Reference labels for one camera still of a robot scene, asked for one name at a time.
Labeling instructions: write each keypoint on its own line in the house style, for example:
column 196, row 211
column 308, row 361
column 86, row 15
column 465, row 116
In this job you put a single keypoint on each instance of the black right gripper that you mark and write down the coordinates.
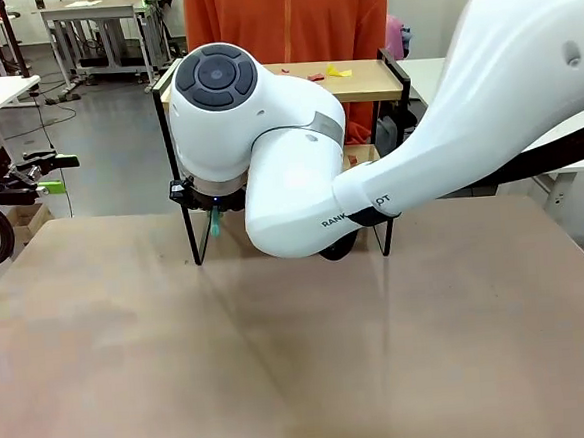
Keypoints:
column 218, row 201

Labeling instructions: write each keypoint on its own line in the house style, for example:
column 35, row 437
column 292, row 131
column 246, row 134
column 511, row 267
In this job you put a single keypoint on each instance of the yellow paper scrap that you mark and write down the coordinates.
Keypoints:
column 338, row 70

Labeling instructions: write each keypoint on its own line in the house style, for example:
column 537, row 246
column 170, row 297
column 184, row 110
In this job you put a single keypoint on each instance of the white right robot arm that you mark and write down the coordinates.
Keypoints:
column 465, row 116

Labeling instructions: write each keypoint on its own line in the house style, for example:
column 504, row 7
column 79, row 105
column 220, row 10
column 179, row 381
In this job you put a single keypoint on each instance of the open cardboard box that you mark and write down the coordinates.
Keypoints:
column 26, row 217

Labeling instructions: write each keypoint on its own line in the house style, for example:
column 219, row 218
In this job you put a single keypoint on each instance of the black metal pole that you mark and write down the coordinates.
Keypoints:
column 12, row 33

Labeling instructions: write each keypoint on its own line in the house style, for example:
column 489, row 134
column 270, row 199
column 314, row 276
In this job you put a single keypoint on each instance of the grey metal workbench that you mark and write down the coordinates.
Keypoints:
column 92, row 12

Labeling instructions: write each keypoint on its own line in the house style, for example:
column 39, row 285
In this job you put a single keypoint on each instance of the dark grey bag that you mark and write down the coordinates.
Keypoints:
column 388, row 129

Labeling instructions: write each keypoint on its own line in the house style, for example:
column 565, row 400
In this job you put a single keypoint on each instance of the person in orange hoodie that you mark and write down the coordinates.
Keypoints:
column 308, row 17

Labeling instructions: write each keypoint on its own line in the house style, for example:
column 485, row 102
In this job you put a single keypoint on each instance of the pink cloth bundle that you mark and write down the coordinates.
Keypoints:
column 394, row 36

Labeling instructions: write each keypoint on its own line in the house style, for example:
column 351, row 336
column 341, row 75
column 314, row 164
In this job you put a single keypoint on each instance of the black frame wooden shelf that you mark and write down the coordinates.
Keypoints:
column 362, row 81

